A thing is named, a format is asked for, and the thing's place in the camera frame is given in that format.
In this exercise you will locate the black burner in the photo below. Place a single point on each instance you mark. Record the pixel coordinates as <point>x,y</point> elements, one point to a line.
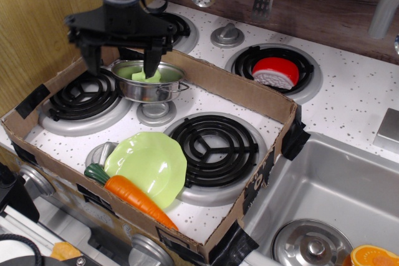
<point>87,105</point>
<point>186,36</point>
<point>310,81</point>
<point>222,152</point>

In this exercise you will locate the front right black burner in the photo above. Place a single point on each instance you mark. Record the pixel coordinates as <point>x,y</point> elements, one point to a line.
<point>222,152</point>

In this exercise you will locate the silver pot lid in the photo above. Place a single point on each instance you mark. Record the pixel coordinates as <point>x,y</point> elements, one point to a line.
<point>310,242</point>

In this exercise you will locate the orange slice toy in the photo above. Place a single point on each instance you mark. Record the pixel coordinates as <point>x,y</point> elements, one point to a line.
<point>370,255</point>

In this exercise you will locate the small silver metal pot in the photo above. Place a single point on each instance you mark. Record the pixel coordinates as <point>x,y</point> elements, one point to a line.
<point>170,86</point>

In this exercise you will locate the brown cardboard fence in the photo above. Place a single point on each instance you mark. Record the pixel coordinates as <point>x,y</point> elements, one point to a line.
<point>262,102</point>

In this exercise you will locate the silver faucet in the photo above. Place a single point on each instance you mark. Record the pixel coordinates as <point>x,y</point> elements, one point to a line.
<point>382,18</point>

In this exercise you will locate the silver front stove knob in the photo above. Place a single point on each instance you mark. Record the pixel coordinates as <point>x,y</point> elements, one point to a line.
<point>100,153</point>

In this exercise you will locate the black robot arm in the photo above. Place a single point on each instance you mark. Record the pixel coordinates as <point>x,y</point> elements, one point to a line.
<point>120,23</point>

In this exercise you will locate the silver toy sink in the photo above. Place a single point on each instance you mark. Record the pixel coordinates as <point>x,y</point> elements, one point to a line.
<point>350,189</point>

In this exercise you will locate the red toy cheese wedge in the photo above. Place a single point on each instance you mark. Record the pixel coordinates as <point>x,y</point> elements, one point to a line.
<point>276,72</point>

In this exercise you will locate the silver middle stove knob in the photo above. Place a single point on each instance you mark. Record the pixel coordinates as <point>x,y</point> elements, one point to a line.
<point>156,114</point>

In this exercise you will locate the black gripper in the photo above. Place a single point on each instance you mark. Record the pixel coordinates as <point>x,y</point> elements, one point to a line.
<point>120,27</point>

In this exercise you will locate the silver oven dial right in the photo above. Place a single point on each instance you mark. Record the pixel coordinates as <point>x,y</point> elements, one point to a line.
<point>146,252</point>

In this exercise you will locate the silver faucet handle block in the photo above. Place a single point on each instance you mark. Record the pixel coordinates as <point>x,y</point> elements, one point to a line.
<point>387,134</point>

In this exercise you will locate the silver oven dial left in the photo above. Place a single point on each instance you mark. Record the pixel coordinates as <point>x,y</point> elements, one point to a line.
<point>35,183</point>

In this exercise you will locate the black clamp device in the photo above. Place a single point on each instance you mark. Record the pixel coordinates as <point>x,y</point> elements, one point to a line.
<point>15,195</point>

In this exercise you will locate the orange toy carrot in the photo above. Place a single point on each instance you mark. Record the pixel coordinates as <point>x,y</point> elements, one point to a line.
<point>125,190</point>

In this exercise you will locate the silver oven dial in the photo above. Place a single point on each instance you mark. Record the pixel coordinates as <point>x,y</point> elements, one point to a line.
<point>35,183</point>
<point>146,252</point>

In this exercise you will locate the hanging silver spatula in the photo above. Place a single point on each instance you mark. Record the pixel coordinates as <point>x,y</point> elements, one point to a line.
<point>261,10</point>

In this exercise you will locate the back left black burner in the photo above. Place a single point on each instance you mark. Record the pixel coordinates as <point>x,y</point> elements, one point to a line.
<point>186,36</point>

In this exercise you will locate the light green plastic plate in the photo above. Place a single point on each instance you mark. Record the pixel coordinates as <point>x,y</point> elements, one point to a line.
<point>152,161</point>

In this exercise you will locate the green toy broccoli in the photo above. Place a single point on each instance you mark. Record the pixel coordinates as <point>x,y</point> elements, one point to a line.
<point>141,77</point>

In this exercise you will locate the back right black burner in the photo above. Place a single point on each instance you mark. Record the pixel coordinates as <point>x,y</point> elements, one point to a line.
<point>310,81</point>

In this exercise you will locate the front left black burner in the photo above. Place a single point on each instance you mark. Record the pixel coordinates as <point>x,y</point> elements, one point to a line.
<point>87,105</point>

